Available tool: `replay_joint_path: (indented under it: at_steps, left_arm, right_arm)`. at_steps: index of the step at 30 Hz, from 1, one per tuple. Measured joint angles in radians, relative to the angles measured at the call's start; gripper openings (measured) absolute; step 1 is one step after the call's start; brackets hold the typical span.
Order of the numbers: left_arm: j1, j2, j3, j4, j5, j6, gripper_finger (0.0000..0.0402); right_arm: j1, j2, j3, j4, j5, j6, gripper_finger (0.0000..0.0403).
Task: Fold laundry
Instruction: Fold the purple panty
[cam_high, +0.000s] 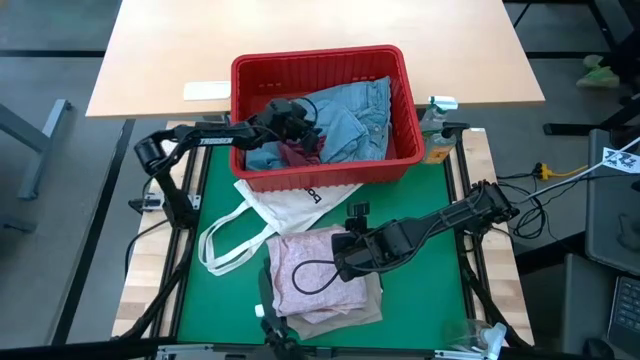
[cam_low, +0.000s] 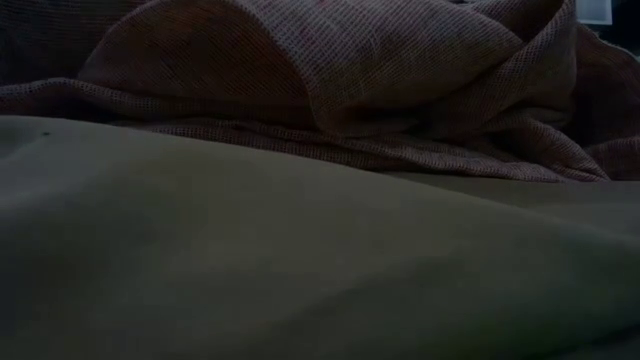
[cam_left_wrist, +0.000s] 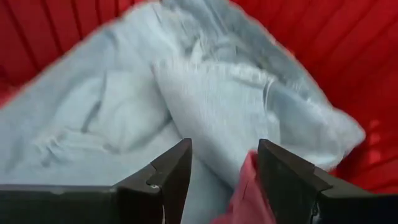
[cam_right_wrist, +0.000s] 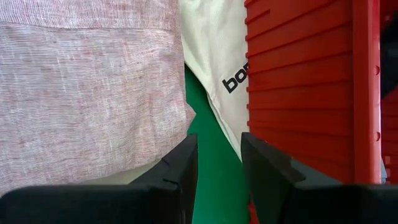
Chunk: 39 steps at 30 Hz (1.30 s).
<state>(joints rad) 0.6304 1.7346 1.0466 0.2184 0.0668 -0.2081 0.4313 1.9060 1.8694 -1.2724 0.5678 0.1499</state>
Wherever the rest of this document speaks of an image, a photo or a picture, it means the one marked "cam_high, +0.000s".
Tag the black desk foot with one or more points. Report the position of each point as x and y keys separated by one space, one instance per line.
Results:
x=570 y=129

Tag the red plastic laundry basket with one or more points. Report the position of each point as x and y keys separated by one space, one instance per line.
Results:
x=325 y=175

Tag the green label spray bottle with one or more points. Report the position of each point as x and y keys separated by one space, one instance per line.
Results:
x=436 y=117

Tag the light wooden desk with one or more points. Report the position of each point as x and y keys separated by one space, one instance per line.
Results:
x=175 y=50

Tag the black keyboard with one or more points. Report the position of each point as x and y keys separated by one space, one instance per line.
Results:
x=627 y=310

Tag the person's leg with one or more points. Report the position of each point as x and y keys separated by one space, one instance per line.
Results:
x=627 y=55

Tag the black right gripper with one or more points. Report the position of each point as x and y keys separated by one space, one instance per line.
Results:
x=387 y=245

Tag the person's shoe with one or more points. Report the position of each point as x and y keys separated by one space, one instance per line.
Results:
x=597 y=78
x=592 y=61

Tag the clear bottle orange label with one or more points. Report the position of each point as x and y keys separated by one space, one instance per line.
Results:
x=438 y=150

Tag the green table mat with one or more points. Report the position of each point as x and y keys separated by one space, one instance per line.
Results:
x=425 y=300

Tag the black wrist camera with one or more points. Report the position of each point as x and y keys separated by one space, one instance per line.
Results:
x=347 y=257
x=281 y=107

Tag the dark green shirt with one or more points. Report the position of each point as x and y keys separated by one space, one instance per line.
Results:
x=267 y=295

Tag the pink garment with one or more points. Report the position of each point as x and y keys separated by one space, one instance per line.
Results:
x=310 y=270

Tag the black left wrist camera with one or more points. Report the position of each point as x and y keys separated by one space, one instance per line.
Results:
x=281 y=107

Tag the maroon garment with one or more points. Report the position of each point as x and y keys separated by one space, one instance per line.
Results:
x=300 y=155

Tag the blue denim garment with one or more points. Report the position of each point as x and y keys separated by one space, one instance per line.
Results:
x=350 y=120

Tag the grey desk leg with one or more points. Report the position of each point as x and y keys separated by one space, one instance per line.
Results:
x=42 y=150

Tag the white patterned tag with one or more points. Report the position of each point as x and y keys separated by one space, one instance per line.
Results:
x=620 y=161

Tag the white label strip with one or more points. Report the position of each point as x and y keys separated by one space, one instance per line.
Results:
x=206 y=91

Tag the white canvas tote bag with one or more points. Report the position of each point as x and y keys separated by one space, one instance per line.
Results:
x=290 y=207

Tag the white mounting plate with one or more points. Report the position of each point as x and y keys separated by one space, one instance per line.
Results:
x=196 y=201

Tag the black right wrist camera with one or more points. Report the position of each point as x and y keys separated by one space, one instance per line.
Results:
x=347 y=257

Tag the beige shirt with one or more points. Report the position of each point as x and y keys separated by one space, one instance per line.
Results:
x=370 y=305

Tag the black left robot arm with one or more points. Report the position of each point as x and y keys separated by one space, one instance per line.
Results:
x=200 y=136

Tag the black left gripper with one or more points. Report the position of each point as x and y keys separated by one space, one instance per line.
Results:
x=280 y=122

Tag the clear spray bottle white nozzle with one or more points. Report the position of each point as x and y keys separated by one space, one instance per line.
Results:
x=495 y=334

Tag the grey side table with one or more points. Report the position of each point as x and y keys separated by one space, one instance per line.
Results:
x=610 y=225

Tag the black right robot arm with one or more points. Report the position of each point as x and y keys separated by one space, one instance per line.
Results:
x=460 y=215

